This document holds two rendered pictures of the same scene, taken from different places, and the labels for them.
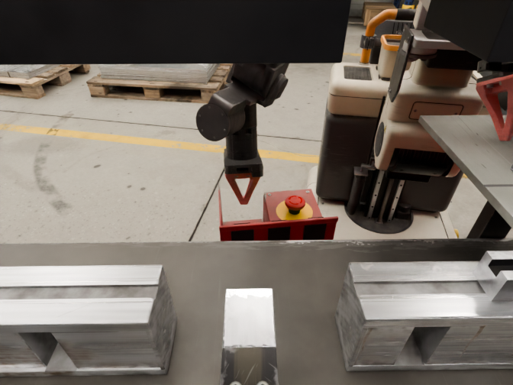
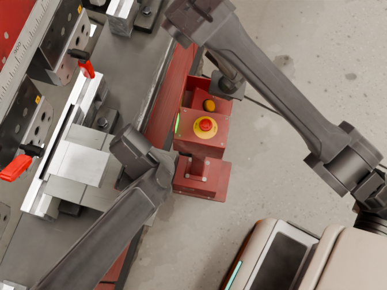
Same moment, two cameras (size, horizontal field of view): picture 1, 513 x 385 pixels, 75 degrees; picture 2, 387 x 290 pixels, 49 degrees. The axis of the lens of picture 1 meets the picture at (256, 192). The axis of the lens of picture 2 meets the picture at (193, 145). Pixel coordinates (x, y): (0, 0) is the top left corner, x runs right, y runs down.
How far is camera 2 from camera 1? 1.08 m
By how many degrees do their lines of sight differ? 58
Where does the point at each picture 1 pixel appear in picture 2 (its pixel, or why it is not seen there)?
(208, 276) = (145, 51)
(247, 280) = (137, 65)
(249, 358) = not seen: hidden behind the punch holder
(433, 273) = (87, 97)
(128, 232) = (372, 95)
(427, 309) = (76, 86)
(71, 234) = (379, 48)
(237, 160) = (220, 78)
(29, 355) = not seen: outside the picture
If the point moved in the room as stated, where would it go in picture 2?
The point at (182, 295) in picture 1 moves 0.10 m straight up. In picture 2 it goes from (140, 41) to (136, 21)
